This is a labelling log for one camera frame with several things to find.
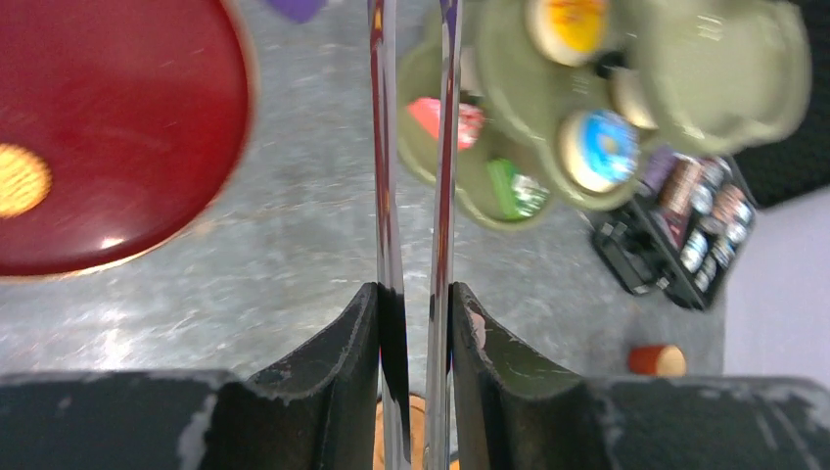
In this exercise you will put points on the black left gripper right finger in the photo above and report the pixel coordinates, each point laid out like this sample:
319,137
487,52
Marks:
517,409

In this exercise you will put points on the red round tray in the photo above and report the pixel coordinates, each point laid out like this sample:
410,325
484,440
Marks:
141,110

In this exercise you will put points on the blue frosted donut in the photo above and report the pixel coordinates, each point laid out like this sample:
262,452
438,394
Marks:
599,149

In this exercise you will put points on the pink cake slice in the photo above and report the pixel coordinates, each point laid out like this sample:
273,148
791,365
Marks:
426,112

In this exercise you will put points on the metal tongs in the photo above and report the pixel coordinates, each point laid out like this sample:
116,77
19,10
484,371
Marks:
396,422

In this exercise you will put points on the green three-tier serving stand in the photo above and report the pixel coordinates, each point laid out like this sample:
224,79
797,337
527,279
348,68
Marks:
525,98

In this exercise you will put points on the orange round cookie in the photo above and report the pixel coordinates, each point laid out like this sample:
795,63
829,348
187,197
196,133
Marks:
25,180

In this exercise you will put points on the pink cream mug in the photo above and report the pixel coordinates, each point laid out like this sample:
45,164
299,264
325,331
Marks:
657,360

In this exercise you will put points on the green cake slice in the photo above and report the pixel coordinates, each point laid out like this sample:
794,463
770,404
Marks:
518,195

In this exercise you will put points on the yellow pink donut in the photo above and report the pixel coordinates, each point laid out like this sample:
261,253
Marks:
567,32

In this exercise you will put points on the black poker chip case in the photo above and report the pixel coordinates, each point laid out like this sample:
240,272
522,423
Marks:
738,92

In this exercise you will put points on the purple metronome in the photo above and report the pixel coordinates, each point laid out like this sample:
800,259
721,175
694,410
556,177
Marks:
297,11

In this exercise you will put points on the light wooden round coaster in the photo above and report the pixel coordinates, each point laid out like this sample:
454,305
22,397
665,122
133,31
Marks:
417,428

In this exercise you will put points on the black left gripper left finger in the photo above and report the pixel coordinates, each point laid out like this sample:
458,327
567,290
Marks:
314,408

